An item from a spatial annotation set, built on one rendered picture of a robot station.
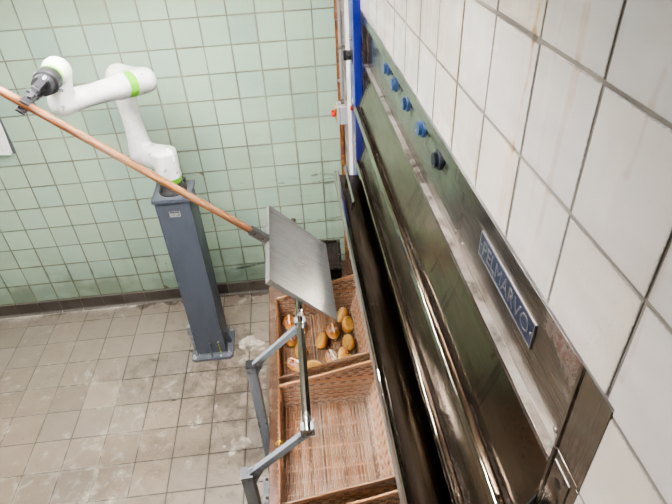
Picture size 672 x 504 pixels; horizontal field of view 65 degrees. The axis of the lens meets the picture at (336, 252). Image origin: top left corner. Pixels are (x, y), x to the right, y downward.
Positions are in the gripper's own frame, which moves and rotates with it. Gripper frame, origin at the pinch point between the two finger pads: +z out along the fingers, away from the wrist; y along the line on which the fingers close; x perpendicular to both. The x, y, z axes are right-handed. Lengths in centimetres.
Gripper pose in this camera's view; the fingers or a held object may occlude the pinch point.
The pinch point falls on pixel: (25, 103)
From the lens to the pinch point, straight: 216.3
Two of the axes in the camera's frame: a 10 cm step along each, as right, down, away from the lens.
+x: -7.7, -4.5, -4.5
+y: -6.2, 6.6, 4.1
